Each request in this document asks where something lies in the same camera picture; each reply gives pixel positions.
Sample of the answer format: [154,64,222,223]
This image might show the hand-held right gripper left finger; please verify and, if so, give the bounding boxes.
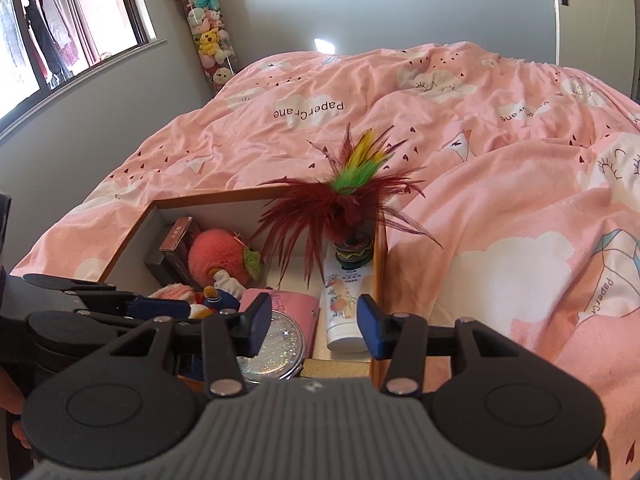
[107,291,273,401]

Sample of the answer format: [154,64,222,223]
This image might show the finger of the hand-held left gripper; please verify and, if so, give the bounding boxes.
[75,296,202,335]
[23,273,132,307]

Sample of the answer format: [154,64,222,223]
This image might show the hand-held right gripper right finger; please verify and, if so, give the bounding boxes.
[356,294,536,398]

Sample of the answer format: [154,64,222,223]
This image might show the white pink knitted toy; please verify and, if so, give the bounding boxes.
[146,282,203,312]

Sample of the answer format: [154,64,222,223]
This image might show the round glitter mirror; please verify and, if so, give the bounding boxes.
[235,310,307,386]

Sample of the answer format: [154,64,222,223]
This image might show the white lotion tube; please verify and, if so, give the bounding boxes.
[321,255,374,354]

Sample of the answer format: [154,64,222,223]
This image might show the pink wallet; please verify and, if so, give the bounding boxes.
[240,287,321,361]

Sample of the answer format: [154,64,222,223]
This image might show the small blue toy figure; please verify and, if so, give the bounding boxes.
[200,270,244,319]

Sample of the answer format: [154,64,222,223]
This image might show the dark brown box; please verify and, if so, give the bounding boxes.
[144,216,202,286]

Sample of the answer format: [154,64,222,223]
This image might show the pink plush ball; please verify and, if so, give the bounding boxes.
[187,228,264,289]

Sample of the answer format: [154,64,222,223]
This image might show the orange cardboard storage box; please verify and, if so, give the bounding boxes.
[100,185,389,387]

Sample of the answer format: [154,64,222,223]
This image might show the red feather shuttlecock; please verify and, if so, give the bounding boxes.
[250,125,444,302]

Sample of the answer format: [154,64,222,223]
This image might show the person's left hand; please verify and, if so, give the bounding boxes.
[0,365,33,452]

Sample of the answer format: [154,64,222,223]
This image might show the pink printed blanket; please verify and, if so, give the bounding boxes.
[10,42,640,480]

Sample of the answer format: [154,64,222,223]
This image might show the hanging clothes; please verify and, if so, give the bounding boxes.
[17,0,82,84]

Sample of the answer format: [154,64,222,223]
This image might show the window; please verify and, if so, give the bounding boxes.
[0,0,168,127]

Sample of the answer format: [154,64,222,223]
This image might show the column of plush toys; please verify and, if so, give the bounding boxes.
[167,0,239,94]

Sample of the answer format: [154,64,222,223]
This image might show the white door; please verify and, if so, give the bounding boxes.
[549,0,640,102]

